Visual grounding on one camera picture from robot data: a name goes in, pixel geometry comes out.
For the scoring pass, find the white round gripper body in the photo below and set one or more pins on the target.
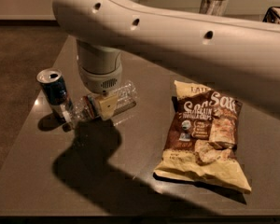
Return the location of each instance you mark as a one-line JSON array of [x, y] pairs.
[[99, 80]]

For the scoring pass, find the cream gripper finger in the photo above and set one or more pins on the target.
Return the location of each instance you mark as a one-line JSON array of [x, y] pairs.
[[106, 105]]

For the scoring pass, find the clear plastic water bottle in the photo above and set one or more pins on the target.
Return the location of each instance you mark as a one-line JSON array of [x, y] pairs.
[[85, 109]]

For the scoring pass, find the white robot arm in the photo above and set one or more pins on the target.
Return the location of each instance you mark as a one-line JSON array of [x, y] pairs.
[[241, 58]]

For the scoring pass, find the blue silver redbull can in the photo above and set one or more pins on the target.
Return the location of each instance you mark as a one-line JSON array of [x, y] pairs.
[[53, 85]]

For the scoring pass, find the brown yellow tortilla chips bag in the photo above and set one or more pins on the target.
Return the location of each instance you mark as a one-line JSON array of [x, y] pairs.
[[202, 139]]

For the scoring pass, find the black wire basket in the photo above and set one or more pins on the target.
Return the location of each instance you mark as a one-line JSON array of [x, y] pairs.
[[272, 15]]

